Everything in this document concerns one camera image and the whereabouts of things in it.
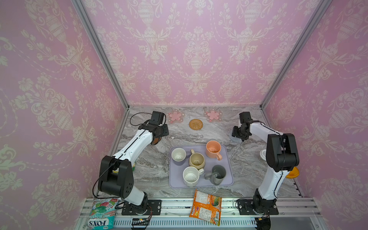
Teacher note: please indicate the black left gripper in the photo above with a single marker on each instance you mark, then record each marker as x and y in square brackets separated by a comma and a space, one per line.
[166, 130]

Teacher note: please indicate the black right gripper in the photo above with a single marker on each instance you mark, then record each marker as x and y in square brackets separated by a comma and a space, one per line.
[235, 133]

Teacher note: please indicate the pink flower silicone coaster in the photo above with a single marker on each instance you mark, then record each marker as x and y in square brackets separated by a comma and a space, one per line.
[175, 117]

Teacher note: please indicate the woven rattan round coaster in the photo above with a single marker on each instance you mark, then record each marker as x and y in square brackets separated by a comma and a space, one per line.
[196, 124]

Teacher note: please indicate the blue knitted round coaster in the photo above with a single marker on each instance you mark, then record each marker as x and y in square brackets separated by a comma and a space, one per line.
[235, 139]

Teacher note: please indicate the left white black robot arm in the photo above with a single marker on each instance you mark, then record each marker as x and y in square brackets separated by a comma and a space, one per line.
[121, 184]

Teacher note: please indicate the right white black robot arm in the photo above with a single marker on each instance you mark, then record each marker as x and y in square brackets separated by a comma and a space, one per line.
[281, 157]

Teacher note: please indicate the lavender mug white inside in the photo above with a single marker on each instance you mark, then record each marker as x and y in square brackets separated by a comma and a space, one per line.
[180, 156]

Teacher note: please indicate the peach pink mug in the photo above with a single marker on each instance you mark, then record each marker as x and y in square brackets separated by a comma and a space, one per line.
[213, 149]

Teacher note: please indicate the green Fox's candy bag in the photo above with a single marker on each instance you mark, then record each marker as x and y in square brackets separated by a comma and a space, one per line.
[133, 166]

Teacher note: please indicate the lavender plastic tray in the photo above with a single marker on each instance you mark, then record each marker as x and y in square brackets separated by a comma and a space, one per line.
[176, 180]

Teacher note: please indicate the grey green mug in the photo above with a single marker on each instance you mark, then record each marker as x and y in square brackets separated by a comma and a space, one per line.
[217, 174]

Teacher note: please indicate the cream yellow mug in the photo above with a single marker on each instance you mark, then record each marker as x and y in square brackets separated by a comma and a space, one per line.
[197, 160]

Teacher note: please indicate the bottle with orange lid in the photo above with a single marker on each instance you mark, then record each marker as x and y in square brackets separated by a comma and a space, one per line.
[294, 173]

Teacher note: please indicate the orange snack packet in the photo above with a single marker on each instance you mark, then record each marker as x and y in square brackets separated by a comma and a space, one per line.
[206, 207]

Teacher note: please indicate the mint Fox's candy bag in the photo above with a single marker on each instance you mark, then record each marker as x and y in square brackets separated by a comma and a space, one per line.
[103, 213]

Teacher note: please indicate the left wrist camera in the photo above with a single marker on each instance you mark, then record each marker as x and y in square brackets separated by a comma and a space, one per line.
[158, 118]

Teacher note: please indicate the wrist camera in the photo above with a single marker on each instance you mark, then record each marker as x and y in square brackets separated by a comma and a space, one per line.
[245, 117]
[158, 118]

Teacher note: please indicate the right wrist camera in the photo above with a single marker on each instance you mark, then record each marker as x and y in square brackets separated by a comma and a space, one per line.
[245, 117]

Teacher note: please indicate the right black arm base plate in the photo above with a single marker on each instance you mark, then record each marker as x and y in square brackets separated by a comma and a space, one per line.
[244, 207]

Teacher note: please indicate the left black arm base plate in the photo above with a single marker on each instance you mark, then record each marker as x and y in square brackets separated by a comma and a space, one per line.
[153, 207]

